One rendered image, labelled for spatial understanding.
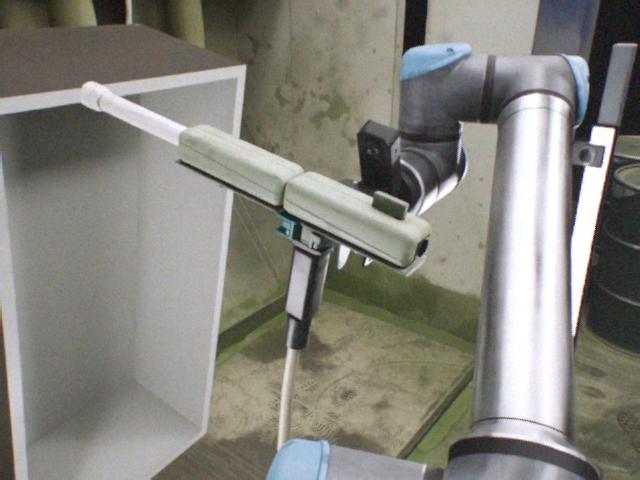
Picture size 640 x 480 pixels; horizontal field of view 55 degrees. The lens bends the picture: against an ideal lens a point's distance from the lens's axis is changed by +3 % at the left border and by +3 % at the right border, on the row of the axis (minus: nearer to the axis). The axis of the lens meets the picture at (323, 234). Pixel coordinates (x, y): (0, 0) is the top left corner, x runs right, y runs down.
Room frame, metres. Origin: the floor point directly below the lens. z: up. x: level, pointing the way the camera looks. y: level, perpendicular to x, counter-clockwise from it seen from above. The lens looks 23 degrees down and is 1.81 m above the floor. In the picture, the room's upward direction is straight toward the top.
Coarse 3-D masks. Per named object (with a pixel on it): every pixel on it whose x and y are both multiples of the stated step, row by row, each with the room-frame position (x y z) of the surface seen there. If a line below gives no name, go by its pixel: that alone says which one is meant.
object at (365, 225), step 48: (96, 96) 0.76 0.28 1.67; (192, 144) 0.65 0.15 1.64; (240, 144) 0.65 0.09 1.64; (240, 192) 0.62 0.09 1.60; (288, 192) 0.58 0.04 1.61; (336, 192) 0.57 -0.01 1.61; (336, 240) 0.55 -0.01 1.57; (384, 240) 0.52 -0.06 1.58; (288, 288) 0.59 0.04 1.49; (288, 336) 0.60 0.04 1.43
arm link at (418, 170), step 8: (400, 152) 0.79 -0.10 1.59; (408, 152) 0.79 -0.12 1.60; (400, 160) 0.75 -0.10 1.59; (408, 160) 0.76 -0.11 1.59; (416, 160) 0.77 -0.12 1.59; (424, 160) 0.78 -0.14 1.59; (400, 168) 0.75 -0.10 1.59; (408, 168) 0.74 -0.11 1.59; (416, 168) 0.75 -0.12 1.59; (424, 168) 0.76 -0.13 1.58; (432, 168) 0.77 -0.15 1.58; (408, 176) 0.74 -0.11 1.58; (416, 176) 0.74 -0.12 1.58; (424, 176) 0.75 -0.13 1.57; (432, 176) 0.76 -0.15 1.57; (416, 184) 0.74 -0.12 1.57; (424, 184) 0.74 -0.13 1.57; (432, 184) 0.76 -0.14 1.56; (416, 192) 0.74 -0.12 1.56; (424, 192) 0.73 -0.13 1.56; (432, 192) 0.75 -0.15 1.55; (416, 200) 0.74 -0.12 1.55; (424, 200) 0.73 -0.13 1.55; (432, 200) 0.76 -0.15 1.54; (416, 208) 0.74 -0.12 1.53; (424, 208) 0.75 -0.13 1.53
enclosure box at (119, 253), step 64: (0, 64) 1.10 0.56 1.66; (64, 64) 1.17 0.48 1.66; (128, 64) 1.25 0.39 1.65; (192, 64) 1.33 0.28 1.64; (0, 128) 1.32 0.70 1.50; (64, 128) 1.45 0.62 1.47; (128, 128) 1.61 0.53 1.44; (0, 192) 0.95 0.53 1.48; (64, 192) 1.46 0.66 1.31; (128, 192) 1.63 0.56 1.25; (192, 192) 1.53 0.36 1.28; (0, 256) 0.96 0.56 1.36; (64, 256) 1.47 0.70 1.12; (128, 256) 1.65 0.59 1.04; (192, 256) 1.55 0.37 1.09; (0, 320) 0.97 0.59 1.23; (64, 320) 1.49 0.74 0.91; (128, 320) 1.69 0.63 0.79; (192, 320) 1.56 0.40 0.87; (0, 384) 1.00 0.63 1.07; (64, 384) 1.51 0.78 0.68; (128, 384) 1.71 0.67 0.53; (192, 384) 1.57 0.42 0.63; (0, 448) 1.03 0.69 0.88; (64, 448) 1.43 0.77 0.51; (128, 448) 1.46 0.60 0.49
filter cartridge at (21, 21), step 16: (0, 0) 2.36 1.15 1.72; (16, 0) 2.34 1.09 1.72; (32, 0) 2.35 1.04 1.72; (48, 0) 2.36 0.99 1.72; (64, 0) 2.38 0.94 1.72; (80, 0) 2.43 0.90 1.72; (0, 16) 2.38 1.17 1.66; (16, 16) 2.33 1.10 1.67; (32, 16) 2.32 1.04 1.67; (48, 16) 2.36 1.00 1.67; (64, 16) 2.37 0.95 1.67; (80, 16) 2.42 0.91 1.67
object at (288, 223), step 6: (282, 216) 0.58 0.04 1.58; (288, 216) 0.59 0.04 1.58; (294, 216) 0.59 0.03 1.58; (288, 222) 0.58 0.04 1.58; (294, 222) 0.58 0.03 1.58; (282, 228) 0.60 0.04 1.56; (288, 228) 0.58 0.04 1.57; (294, 228) 0.58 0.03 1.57; (300, 228) 0.58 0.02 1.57; (282, 234) 0.59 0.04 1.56; (294, 234) 0.58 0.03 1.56; (300, 234) 0.59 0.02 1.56
